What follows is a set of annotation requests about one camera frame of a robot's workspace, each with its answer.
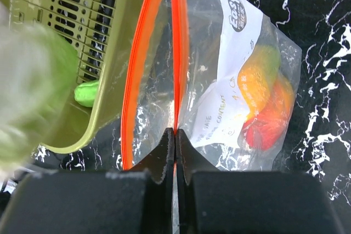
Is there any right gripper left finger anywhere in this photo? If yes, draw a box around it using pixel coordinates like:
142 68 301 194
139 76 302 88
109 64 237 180
131 128 175 233

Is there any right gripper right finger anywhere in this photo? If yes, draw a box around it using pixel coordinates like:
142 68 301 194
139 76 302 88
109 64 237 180
175 129 218 233

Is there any red orange toy mango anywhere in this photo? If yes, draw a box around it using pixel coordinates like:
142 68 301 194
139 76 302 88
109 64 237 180
242 76 295 151

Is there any clear red-zip bag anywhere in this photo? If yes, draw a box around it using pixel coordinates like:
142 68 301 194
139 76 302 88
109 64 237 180
121 0 302 171

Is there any yellow green toy mango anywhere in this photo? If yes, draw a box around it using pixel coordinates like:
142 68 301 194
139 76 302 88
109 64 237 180
237 45 281 119

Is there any green toy vegetable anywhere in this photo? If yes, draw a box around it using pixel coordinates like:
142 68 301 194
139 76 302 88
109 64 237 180
74 80 99 107

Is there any white toy cauliflower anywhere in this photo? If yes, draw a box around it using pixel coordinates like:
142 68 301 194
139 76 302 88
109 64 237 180
1 4 78 173

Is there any olive green plastic basket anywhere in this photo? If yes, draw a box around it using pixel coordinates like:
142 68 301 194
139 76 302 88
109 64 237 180
10 0 143 153

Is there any black marble pattern mat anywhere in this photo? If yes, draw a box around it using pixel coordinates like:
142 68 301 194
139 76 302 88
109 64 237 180
30 0 351 207

